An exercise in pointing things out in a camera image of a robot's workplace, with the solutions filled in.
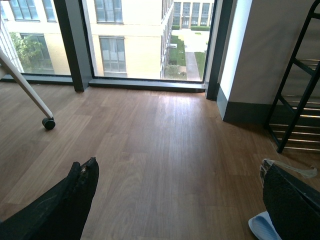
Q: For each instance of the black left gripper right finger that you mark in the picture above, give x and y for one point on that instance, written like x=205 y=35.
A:
x=293 y=206

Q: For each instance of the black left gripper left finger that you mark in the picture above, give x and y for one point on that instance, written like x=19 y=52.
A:
x=61 y=212

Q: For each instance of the black metal shoe rack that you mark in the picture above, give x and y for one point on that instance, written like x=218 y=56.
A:
x=294 y=117

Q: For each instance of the light blue slide slipper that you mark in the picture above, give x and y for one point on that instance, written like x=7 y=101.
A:
x=261 y=226

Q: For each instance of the white chair leg with caster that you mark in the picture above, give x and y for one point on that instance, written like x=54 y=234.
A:
x=8 y=68

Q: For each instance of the dark window frame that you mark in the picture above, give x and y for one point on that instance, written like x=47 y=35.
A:
x=112 y=42

